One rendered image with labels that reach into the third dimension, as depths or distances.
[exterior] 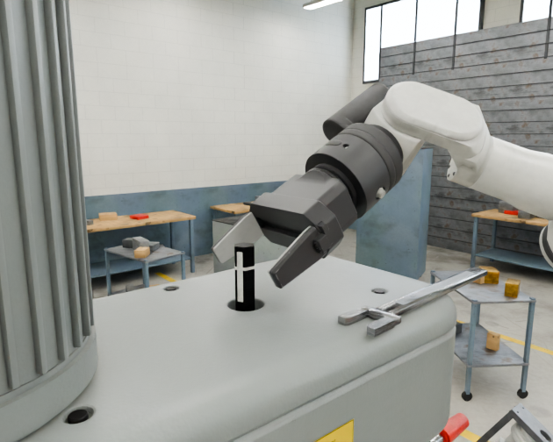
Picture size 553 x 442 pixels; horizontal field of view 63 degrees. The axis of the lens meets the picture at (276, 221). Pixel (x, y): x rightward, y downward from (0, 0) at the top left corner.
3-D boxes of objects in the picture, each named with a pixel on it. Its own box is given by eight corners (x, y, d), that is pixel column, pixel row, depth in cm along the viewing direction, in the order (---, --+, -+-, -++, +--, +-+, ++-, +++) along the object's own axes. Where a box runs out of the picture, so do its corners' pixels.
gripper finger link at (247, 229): (225, 267, 49) (265, 233, 52) (211, 245, 48) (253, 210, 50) (217, 265, 50) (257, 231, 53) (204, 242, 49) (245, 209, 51)
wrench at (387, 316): (463, 270, 57) (464, 263, 57) (496, 277, 54) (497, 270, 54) (337, 323, 41) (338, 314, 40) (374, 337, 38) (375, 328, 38)
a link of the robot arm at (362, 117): (369, 219, 56) (421, 169, 61) (400, 169, 47) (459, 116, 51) (303, 162, 59) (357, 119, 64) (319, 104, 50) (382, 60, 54)
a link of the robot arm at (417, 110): (358, 159, 57) (462, 196, 56) (382, 109, 49) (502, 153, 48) (371, 122, 60) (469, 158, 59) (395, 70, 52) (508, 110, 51)
